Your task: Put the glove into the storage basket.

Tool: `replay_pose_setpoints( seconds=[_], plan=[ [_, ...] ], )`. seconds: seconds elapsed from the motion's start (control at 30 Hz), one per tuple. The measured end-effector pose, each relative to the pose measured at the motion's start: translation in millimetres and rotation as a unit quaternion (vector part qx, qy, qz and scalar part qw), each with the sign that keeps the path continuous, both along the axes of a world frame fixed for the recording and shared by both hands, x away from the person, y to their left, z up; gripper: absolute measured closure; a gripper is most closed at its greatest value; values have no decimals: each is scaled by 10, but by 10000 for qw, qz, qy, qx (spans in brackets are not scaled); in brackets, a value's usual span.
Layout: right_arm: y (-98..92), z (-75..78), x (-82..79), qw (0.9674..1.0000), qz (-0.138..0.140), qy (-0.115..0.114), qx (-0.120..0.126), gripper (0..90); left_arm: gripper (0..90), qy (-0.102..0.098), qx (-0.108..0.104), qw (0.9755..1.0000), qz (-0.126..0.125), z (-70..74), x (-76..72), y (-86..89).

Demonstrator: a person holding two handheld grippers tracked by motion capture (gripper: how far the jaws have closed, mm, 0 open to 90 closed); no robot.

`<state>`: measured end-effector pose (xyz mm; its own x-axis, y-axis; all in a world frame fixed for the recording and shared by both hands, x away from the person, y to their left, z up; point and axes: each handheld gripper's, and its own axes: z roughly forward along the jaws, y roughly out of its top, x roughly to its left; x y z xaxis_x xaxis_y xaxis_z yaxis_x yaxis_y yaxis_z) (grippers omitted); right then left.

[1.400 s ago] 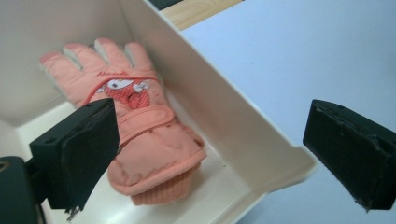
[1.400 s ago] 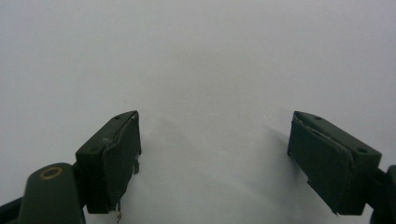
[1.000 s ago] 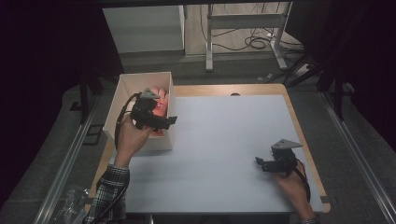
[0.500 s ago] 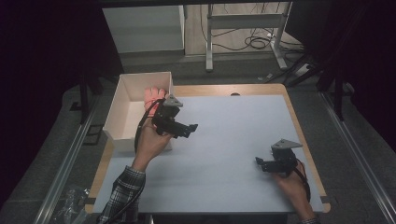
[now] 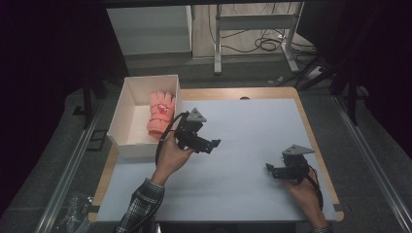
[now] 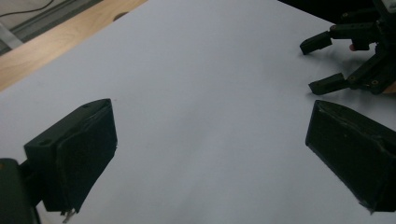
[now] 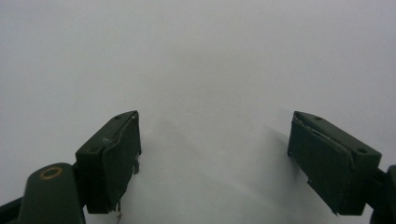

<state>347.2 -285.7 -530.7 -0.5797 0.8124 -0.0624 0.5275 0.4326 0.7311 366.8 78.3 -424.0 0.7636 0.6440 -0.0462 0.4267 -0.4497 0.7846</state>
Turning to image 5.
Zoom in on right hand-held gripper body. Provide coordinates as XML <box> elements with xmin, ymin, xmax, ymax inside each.
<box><xmin>281</xmin><ymin>144</ymin><xmax>316</xmax><ymax>185</ymax></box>

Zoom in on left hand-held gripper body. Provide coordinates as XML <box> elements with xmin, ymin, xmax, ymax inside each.
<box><xmin>174</xmin><ymin>107</ymin><xmax>208</xmax><ymax>151</ymax></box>

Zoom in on pink glove with red print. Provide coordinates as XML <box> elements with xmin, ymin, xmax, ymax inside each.
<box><xmin>146</xmin><ymin>89</ymin><xmax>177</xmax><ymax>141</ymax></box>

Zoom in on white box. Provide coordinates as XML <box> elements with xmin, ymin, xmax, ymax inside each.
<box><xmin>106</xmin><ymin>74</ymin><xmax>184</xmax><ymax>159</ymax></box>

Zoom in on person's left hand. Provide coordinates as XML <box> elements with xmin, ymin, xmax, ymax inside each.
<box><xmin>151</xmin><ymin>133</ymin><xmax>196</xmax><ymax>186</ymax></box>

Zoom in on person's right hand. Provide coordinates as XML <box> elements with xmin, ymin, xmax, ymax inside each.
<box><xmin>282</xmin><ymin>168</ymin><xmax>328</xmax><ymax>230</ymax></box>

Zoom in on light blue table mat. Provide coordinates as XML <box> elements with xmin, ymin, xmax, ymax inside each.
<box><xmin>96</xmin><ymin>98</ymin><xmax>338</xmax><ymax>223</ymax></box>

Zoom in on black metal stand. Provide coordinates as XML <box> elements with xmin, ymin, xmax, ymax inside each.
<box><xmin>329</xmin><ymin>56</ymin><xmax>361</xmax><ymax>127</ymax></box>
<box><xmin>81</xmin><ymin>76</ymin><xmax>109</xmax><ymax>130</ymax></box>

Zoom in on white power strip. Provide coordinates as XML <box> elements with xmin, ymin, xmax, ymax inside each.
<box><xmin>305</xmin><ymin>65</ymin><xmax>324</xmax><ymax>81</ymax></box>

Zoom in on white cabinet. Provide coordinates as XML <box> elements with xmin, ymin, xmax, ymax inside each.
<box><xmin>106</xmin><ymin>4</ymin><xmax>193</xmax><ymax>56</ymax></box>

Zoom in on clear plastic bag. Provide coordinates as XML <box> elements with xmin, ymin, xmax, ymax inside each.
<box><xmin>51</xmin><ymin>191</ymin><xmax>95</xmax><ymax>233</ymax></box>

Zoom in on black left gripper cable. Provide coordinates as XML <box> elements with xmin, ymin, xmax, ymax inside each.
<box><xmin>154</xmin><ymin>111</ymin><xmax>189</xmax><ymax>167</ymax></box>

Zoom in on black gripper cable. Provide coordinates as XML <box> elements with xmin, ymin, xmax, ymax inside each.
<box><xmin>154</xmin><ymin>111</ymin><xmax>189</xmax><ymax>167</ymax></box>
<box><xmin>306</xmin><ymin>164</ymin><xmax>326</xmax><ymax>212</ymax></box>

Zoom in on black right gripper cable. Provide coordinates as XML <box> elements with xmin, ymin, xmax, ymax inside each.
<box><xmin>306</xmin><ymin>164</ymin><xmax>326</xmax><ymax>212</ymax></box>

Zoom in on aluminium rail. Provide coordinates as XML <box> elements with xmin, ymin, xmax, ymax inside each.
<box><xmin>34</xmin><ymin>99</ymin><xmax>105</xmax><ymax>233</ymax></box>
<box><xmin>332</xmin><ymin>94</ymin><xmax>412</xmax><ymax>233</ymax></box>

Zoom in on black floor bracket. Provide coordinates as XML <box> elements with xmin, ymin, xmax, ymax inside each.
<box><xmin>85</xmin><ymin>128</ymin><xmax>109</xmax><ymax>152</ymax></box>

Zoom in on black floor cables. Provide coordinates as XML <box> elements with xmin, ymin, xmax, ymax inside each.
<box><xmin>207</xmin><ymin>2</ymin><xmax>318</xmax><ymax>55</ymax></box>

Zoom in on grey metal desk frame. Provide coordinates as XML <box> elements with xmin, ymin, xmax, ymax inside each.
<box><xmin>213</xmin><ymin>1</ymin><xmax>306</xmax><ymax>76</ymax></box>

